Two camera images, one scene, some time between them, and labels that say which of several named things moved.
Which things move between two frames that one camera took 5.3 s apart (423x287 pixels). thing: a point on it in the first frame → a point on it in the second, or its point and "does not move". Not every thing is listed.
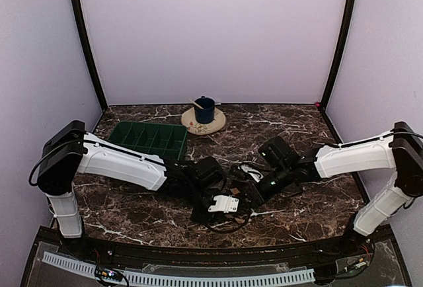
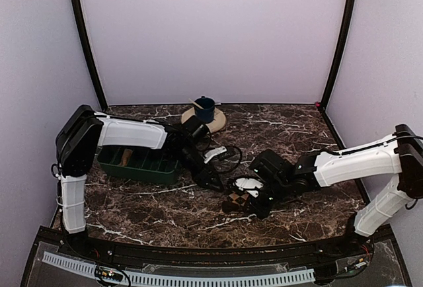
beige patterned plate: (189, 121) does not move
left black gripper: (197, 216) → (203, 176)
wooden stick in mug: (194, 103) does not move
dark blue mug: (204, 116) does not move
